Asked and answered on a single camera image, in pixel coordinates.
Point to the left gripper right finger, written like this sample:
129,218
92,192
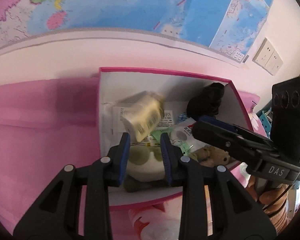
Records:
215,205

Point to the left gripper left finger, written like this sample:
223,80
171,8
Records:
75,204

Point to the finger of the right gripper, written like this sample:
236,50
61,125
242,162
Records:
210,134
209,124

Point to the black cloth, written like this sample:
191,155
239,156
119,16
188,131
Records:
207,103

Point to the small beige carton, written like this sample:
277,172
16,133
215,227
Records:
143,116

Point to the green frog plush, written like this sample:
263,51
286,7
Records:
145,169

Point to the white wet wipes pack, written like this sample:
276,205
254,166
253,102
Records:
113,128

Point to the blue gingham scrunchie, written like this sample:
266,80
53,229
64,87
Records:
182,117

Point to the green cotton pad pack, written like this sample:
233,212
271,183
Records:
181,135

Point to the right forearm pink sleeve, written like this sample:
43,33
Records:
280,218

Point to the person's right hand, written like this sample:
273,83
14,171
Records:
273,199

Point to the blue plastic rack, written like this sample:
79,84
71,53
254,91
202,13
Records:
266,117

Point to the pink storage box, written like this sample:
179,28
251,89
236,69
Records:
119,88

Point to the pastel tissue pack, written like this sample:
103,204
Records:
159,221

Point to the pink printed bedsheet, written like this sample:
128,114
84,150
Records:
47,124

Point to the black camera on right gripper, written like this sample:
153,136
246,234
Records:
285,126

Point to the white wall socket panel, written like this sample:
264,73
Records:
268,58

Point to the colourful wall map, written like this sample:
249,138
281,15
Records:
227,27

